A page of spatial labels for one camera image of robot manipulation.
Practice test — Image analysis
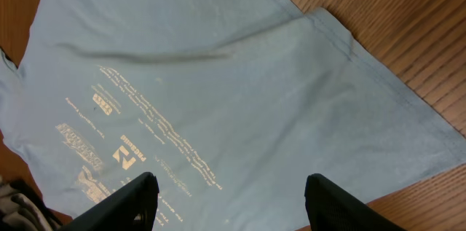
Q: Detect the folded black garment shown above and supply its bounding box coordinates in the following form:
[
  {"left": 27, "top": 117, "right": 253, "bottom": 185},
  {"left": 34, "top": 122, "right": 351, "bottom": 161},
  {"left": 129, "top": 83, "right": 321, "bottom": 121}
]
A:
[{"left": 1, "top": 179, "right": 63, "bottom": 231}]

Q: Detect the light blue printed t-shirt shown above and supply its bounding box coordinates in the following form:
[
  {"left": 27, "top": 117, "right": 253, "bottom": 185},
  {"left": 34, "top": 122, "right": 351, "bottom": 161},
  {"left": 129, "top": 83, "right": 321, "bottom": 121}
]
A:
[{"left": 1, "top": 0, "right": 465, "bottom": 230}]

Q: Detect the folded grey garment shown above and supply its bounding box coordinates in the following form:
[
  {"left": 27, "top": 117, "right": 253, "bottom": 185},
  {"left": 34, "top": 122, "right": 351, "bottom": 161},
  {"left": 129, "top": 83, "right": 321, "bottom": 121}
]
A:
[{"left": 1, "top": 184, "right": 54, "bottom": 231}]

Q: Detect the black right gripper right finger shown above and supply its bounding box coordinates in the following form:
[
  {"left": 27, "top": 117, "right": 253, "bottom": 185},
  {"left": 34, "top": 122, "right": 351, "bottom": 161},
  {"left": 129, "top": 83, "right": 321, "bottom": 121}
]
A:
[{"left": 304, "top": 173, "right": 403, "bottom": 231}]

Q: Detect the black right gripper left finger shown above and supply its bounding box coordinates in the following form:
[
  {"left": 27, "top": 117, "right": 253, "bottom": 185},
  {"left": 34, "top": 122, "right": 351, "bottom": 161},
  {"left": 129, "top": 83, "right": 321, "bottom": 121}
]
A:
[{"left": 60, "top": 172, "right": 159, "bottom": 231}]

